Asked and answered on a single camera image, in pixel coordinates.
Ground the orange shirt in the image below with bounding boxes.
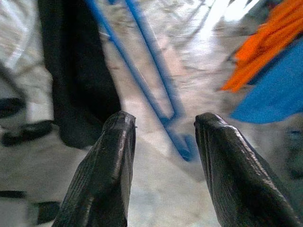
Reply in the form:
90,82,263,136
220,0,303,93

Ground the blue shirt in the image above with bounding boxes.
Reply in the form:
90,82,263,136
231,40,303,125

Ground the blue plastic hanger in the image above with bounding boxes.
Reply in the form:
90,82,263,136
86,0,197,163

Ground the black garment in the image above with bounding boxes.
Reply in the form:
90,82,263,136
37,0,123,149

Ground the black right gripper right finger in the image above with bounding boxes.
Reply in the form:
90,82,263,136
193,112,303,227

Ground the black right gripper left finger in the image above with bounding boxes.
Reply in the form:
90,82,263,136
51,110,137,227

